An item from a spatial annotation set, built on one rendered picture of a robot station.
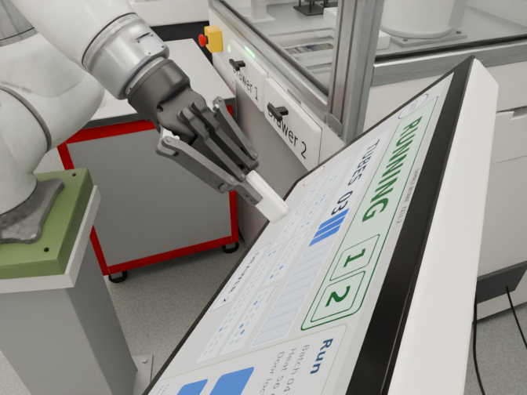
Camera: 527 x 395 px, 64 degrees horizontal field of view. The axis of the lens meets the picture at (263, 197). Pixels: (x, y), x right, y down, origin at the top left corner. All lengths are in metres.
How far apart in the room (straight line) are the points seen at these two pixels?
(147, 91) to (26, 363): 0.86
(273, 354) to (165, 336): 1.40
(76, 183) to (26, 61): 0.27
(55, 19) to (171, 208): 1.16
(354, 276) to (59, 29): 0.41
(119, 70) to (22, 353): 0.83
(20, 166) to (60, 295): 0.28
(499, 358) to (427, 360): 1.58
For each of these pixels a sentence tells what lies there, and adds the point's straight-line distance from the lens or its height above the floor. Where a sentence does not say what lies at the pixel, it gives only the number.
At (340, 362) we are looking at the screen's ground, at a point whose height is 1.17.
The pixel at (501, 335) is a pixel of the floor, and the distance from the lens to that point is 1.85.
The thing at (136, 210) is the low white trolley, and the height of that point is 0.37.
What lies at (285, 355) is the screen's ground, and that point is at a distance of 0.27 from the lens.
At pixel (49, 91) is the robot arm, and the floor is 1.02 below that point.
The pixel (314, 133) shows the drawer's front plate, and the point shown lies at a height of 0.92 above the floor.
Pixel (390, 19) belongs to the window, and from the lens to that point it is 0.79.
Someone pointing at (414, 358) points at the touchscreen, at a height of 1.19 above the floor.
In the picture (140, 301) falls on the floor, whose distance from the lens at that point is 1.79.
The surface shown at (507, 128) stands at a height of 0.90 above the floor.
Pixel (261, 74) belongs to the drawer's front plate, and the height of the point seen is 0.93.
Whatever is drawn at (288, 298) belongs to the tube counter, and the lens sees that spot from 0.33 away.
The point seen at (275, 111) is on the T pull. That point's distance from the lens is 1.00.
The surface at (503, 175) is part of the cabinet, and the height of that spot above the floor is 0.75.
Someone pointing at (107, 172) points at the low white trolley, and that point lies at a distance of 1.50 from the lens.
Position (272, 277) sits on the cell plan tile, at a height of 1.07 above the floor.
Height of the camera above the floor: 1.36
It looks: 38 degrees down
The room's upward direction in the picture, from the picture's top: straight up
